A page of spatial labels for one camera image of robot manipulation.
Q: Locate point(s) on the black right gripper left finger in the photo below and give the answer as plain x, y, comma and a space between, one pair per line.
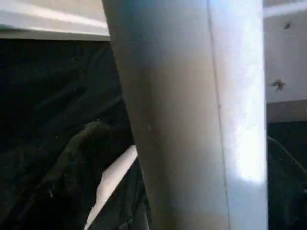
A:
72, 179

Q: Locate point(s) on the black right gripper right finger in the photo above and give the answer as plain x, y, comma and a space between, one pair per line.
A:
287, 196

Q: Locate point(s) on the black work mat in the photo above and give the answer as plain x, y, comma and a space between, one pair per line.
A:
48, 83

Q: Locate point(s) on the white flat board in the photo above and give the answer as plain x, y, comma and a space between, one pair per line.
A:
48, 19

